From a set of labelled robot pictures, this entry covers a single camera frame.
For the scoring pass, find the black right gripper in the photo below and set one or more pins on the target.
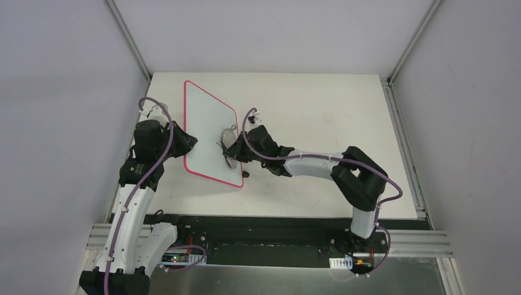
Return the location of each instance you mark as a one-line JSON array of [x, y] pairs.
[[236, 150]]

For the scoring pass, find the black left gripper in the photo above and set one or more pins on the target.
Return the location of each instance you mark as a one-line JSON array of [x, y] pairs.
[[183, 141]]

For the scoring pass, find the grey eraser cloth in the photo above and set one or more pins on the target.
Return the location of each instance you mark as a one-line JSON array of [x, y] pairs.
[[228, 137]]

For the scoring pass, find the pink-framed whiteboard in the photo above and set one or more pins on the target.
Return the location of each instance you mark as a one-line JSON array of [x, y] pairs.
[[205, 116]]

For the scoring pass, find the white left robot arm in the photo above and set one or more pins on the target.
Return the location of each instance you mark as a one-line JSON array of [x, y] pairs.
[[125, 265]]

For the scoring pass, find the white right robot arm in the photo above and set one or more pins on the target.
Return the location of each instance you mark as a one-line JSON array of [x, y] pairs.
[[360, 180]]

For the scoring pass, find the left controller board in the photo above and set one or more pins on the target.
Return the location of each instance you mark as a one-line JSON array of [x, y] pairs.
[[179, 259]]

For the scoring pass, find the controller board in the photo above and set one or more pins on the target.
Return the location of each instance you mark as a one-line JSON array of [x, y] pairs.
[[179, 259], [357, 263]]

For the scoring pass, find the right controller board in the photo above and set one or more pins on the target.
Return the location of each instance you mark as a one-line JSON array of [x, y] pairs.
[[357, 263]]

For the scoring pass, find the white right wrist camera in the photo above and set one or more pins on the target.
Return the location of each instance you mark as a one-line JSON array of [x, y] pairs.
[[253, 117]]

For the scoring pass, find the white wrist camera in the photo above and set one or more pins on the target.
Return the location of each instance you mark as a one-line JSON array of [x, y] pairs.
[[157, 113], [253, 117]]

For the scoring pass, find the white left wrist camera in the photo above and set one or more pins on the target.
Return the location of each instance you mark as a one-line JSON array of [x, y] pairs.
[[157, 113]]

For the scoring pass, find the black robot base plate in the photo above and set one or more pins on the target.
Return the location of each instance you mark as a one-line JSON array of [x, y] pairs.
[[271, 242]]

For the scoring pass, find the aluminium frame post left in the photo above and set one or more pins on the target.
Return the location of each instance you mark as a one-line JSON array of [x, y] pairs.
[[128, 39]]

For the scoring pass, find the aluminium frame post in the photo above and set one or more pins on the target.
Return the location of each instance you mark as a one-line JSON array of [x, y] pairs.
[[128, 39], [414, 41]]

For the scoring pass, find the aluminium frame rail front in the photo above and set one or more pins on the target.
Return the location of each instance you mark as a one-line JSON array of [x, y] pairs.
[[404, 243]]

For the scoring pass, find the aluminium frame post right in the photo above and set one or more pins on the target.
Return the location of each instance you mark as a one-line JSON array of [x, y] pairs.
[[414, 41]]

